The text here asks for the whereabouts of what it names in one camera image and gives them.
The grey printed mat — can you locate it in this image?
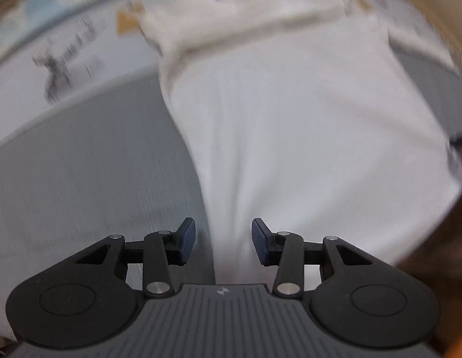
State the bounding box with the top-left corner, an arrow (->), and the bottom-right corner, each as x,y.
0,0 -> 462,344

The white t-shirt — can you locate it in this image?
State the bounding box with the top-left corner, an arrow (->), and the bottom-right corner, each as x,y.
139,0 -> 462,284

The light blue patterned cloth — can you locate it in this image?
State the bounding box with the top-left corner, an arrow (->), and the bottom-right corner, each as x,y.
0,0 -> 399,68

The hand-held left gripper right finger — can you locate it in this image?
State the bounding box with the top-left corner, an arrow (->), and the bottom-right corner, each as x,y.
251,217 -> 373,299

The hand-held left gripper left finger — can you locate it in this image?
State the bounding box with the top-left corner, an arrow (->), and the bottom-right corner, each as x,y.
75,217 -> 197,299

